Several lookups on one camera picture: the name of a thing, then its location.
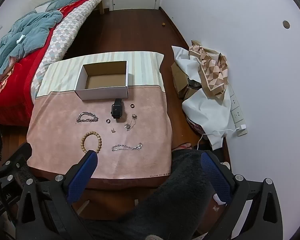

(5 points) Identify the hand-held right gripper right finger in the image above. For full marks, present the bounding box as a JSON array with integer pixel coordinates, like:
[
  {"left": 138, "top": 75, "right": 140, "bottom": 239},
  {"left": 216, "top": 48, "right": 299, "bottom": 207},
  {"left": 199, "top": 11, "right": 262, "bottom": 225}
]
[{"left": 201, "top": 151, "right": 283, "bottom": 240}]

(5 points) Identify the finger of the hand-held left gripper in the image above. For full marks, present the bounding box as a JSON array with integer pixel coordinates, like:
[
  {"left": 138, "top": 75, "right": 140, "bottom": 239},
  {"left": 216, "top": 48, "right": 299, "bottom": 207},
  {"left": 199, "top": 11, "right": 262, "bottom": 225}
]
[{"left": 5, "top": 143, "right": 32, "bottom": 178}]

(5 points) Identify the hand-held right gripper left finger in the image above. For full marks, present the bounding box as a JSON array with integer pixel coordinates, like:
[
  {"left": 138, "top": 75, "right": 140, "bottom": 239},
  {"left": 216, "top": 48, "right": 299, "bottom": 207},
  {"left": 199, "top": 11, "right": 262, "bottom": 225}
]
[{"left": 16, "top": 150, "right": 98, "bottom": 240}]

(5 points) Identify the wooden bead bracelet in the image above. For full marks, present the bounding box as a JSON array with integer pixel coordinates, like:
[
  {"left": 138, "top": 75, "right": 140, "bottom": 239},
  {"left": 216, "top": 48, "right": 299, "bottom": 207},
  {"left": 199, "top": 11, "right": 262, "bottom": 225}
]
[{"left": 80, "top": 131, "right": 102, "bottom": 154}]

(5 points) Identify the thick silver chain bracelet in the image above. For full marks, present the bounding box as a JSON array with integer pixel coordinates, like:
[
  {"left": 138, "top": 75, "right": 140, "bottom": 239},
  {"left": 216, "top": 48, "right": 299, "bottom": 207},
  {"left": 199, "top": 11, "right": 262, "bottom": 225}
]
[{"left": 76, "top": 112, "right": 99, "bottom": 123}]

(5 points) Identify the thin silver chain bracelet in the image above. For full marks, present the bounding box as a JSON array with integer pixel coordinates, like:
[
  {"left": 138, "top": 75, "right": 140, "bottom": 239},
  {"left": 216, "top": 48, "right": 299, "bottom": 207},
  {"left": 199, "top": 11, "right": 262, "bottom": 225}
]
[{"left": 112, "top": 142, "right": 143, "bottom": 152}]

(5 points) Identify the silver pendant necklace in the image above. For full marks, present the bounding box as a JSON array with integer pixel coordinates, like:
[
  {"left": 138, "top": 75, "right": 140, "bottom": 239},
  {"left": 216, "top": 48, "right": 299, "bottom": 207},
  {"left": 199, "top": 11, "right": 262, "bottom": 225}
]
[{"left": 124, "top": 114, "right": 138, "bottom": 132}]

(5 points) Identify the black smartwatch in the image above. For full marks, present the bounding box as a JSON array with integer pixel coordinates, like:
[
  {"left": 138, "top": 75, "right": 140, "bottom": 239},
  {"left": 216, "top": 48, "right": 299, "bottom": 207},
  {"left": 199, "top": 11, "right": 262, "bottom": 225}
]
[{"left": 111, "top": 98, "right": 127, "bottom": 122}]

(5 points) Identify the white cardboard box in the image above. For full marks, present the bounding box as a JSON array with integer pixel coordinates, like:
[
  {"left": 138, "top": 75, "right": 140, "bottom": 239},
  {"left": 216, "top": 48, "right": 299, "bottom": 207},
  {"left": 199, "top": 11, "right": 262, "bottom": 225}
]
[{"left": 74, "top": 60, "right": 129, "bottom": 101}]

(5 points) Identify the black fuzzy sleeve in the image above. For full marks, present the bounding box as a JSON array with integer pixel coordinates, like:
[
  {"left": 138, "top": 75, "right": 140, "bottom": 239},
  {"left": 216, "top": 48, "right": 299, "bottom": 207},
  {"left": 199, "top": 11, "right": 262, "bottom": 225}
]
[{"left": 77, "top": 150, "right": 230, "bottom": 240}]

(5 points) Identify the red patterned bag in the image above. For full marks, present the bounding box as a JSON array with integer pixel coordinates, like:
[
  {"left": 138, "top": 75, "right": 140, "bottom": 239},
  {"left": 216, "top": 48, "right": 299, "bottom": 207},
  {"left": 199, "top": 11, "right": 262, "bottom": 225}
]
[{"left": 186, "top": 116, "right": 208, "bottom": 140}]

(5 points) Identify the white power strip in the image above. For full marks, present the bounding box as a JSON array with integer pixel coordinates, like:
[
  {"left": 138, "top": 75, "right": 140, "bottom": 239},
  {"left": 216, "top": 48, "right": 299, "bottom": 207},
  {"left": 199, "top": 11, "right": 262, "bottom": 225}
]
[{"left": 229, "top": 84, "right": 248, "bottom": 137}]

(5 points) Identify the pile of cloth and boxes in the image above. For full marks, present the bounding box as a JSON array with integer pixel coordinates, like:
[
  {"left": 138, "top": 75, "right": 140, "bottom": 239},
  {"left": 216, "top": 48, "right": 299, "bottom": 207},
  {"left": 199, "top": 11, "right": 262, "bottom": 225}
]
[{"left": 171, "top": 45, "right": 234, "bottom": 150}]

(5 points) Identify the bed with colourful blankets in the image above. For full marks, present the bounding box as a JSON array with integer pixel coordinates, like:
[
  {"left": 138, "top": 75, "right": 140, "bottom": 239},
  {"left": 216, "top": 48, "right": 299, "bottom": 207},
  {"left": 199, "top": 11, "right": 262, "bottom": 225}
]
[{"left": 0, "top": 0, "right": 103, "bottom": 125}]

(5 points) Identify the pink and striped table cloth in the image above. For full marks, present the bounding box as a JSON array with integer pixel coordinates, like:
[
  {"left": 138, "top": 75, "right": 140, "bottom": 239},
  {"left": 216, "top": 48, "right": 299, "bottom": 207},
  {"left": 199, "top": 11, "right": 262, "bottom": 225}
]
[{"left": 27, "top": 51, "right": 172, "bottom": 180}]

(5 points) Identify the brown cardboard box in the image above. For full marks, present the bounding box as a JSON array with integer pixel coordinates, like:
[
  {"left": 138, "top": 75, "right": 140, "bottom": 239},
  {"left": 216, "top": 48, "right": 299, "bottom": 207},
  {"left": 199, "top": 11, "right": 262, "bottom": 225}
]
[{"left": 171, "top": 62, "right": 190, "bottom": 98}]

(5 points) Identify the beige geometric patterned scarf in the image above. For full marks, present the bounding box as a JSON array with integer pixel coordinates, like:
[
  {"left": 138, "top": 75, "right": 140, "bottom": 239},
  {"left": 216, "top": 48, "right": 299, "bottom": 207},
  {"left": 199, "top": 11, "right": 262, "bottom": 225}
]
[{"left": 189, "top": 40, "right": 228, "bottom": 98}]

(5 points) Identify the teal quilt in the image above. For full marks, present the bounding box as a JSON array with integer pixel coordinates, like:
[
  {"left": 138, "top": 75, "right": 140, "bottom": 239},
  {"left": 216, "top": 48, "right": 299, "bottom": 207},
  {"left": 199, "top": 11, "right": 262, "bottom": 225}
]
[{"left": 0, "top": 0, "right": 102, "bottom": 80}]

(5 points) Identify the checkered quilt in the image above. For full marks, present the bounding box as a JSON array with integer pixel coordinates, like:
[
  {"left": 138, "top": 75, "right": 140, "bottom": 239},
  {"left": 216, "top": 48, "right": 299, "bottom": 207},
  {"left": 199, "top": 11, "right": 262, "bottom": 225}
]
[{"left": 31, "top": 0, "right": 104, "bottom": 103}]

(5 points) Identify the white charging cable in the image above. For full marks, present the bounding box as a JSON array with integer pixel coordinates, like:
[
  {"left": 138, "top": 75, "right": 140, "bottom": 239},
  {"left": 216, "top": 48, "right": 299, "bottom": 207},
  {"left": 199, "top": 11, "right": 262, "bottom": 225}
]
[{"left": 197, "top": 129, "right": 240, "bottom": 150}]

